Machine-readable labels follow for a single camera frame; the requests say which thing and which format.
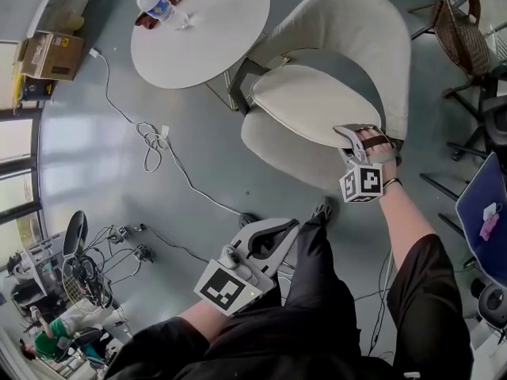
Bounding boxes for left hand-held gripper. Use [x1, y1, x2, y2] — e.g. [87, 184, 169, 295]
[193, 218, 301, 317]

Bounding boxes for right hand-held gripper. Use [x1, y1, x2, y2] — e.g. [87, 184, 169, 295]
[334, 123, 384, 204]

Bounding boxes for beige seat cushion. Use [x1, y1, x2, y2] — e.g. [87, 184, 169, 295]
[250, 64, 383, 149]

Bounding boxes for beige armchair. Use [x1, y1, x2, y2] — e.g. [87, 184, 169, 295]
[227, 0, 411, 192]

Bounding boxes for person's left forearm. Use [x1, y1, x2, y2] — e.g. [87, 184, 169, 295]
[177, 301, 234, 336]

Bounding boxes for person's right forearm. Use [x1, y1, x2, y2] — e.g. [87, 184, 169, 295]
[378, 176, 436, 272]

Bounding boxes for brown wicker chair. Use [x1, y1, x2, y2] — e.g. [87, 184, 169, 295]
[407, 0, 492, 98]

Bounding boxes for person's right hand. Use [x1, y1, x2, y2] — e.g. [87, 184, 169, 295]
[357, 127, 399, 181]

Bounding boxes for person's grey shoe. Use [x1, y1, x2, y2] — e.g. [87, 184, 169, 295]
[311, 196, 340, 221]
[237, 211, 261, 229]

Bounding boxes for person's black trousers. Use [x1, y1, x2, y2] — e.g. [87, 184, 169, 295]
[276, 211, 362, 358]

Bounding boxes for person's black shirt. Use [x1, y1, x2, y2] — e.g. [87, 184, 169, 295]
[102, 234, 475, 380]

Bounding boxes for pink and white pouch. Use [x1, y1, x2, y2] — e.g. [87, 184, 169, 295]
[478, 203, 503, 241]

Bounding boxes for round white table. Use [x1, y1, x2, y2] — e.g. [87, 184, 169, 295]
[130, 0, 271, 90]

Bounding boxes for clear water bottle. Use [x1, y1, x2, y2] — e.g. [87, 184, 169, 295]
[129, 0, 191, 31]

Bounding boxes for dark red cloth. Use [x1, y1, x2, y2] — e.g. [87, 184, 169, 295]
[134, 0, 185, 30]

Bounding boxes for white metal rack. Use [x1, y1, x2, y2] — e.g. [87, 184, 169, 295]
[17, 231, 67, 292]

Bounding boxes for large glass window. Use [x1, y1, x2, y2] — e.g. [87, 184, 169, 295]
[0, 107, 44, 253]

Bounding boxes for black and yellow box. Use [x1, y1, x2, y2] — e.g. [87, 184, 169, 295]
[13, 75, 56, 105]

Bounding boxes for large cardboard box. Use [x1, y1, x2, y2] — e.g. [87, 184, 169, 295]
[13, 29, 86, 82]

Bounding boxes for thin white cable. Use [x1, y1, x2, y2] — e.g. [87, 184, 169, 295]
[354, 247, 397, 358]

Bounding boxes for tangle of black cables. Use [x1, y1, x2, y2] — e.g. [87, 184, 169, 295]
[81, 223, 143, 288]

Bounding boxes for white floor cable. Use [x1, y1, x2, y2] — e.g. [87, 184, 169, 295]
[89, 47, 245, 217]

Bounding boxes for white wire basket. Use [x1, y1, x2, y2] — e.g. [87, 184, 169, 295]
[61, 253, 114, 312]

